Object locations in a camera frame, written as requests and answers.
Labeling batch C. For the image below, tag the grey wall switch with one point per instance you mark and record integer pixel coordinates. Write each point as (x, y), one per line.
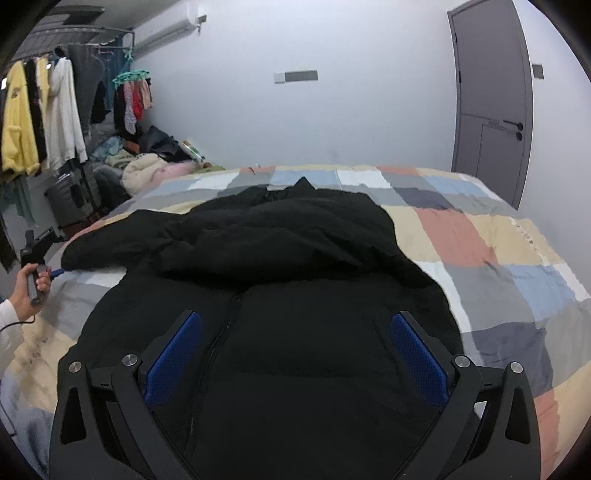
(538, 70)

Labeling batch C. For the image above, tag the black patterned garment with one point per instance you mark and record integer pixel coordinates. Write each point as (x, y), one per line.
(38, 115)

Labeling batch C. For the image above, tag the dark fringed scarf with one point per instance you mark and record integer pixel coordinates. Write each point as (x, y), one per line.
(5, 244)

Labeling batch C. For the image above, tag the white air conditioner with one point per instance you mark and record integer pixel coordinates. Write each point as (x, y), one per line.
(171, 25)

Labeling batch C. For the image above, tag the pink garment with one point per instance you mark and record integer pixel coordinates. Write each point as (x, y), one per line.
(175, 171)

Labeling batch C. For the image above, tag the plaid patchwork blanket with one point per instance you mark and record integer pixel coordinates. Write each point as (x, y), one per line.
(461, 230)

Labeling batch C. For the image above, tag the light blue clothes heap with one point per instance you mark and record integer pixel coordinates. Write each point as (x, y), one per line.
(107, 147)

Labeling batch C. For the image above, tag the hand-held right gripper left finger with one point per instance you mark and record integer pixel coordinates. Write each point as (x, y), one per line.
(173, 357)

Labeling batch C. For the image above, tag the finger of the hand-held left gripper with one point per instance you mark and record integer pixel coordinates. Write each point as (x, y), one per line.
(57, 273)

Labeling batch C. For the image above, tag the grey suitcase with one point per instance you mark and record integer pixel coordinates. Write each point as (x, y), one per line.
(67, 198)

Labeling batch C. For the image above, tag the white green package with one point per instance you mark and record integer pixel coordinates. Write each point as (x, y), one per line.
(193, 151)

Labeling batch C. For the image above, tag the grey door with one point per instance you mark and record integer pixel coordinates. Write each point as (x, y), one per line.
(494, 69)

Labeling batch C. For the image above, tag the green round clothes hanger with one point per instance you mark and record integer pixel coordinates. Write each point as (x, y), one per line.
(131, 74)

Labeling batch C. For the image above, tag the cream fleece garment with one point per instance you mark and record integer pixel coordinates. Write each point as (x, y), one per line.
(143, 173)

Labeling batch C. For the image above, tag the metal clothes rack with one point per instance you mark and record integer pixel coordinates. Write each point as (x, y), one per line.
(69, 33)

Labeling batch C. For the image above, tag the black jacket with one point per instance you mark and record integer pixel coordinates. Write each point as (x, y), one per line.
(286, 258)

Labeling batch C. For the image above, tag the dark grey clothes heap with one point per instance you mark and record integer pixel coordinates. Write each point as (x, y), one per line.
(111, 187)

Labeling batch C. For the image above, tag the person's left forearm white sleeve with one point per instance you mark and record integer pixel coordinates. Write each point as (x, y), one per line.
(7, 337)

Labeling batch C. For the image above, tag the grey sweater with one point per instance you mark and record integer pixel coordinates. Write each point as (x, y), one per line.
(87, 74)

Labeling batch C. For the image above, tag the grey wall panel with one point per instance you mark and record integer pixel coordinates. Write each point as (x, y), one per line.
(301, 76)

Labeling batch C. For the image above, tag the yellow fleece jacket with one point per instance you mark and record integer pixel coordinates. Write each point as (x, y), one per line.
(16, 124)

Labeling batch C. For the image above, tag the black clothes heap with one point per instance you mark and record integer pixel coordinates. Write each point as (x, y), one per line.
(161, 143)

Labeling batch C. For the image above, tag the white wall switch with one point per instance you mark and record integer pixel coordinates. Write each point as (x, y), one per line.
(279, 77)

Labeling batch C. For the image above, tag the teal garment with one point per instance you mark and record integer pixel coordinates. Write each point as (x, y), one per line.
(18, 198)

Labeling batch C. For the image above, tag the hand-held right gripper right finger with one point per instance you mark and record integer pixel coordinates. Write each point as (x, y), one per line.
(418, 357)

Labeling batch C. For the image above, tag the person's left hand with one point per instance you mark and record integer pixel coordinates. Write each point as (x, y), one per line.
(21, 295)

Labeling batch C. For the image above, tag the hanging small clothes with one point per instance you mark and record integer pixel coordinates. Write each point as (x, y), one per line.
(134, 101)

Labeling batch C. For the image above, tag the white hoodie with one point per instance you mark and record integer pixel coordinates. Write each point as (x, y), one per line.
(64, 115)

